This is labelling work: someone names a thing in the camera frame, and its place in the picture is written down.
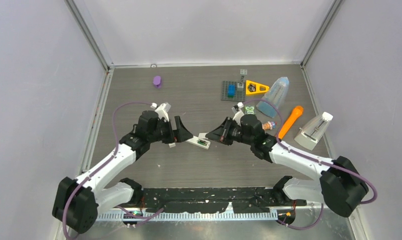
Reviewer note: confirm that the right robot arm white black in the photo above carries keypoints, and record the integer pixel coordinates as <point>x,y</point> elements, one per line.
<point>333,182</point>

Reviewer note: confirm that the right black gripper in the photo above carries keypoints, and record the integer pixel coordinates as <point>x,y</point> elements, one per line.
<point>221,133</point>

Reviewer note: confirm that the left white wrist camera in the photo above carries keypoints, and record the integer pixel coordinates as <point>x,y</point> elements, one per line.
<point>162,110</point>

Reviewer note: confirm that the orange toy microphone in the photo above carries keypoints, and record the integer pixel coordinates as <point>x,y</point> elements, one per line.
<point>295,114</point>

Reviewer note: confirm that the purple plastic toy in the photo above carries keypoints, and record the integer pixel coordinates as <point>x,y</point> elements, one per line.
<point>157,81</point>

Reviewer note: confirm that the grey lego baseplate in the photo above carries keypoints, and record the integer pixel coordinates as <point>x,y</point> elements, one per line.
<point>239,96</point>

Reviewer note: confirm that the white metronome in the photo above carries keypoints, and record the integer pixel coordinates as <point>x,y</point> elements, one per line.
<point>310,134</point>

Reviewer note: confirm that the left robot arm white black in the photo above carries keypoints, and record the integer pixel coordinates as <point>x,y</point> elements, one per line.
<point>79,201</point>

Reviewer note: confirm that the small figurine bottle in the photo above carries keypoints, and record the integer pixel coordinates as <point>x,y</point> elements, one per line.
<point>269,125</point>

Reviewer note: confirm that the blue lego brick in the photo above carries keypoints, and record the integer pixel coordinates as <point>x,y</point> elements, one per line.
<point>231,91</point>

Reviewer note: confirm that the green owl toy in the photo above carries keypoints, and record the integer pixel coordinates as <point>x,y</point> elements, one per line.
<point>250,110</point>

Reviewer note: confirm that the small white battery cover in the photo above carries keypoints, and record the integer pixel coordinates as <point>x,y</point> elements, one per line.
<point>202,136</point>

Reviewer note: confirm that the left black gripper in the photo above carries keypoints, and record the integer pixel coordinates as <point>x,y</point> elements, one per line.
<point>182,133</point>

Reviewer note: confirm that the grey lego piece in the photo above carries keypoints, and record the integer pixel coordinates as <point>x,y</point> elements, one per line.
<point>242,78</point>

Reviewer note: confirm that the white air conditioner remote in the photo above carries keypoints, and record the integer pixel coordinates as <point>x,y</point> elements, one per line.
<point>194,141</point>

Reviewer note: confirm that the yellow triangle toy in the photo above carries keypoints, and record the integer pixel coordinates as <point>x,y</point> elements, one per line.
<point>255,88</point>

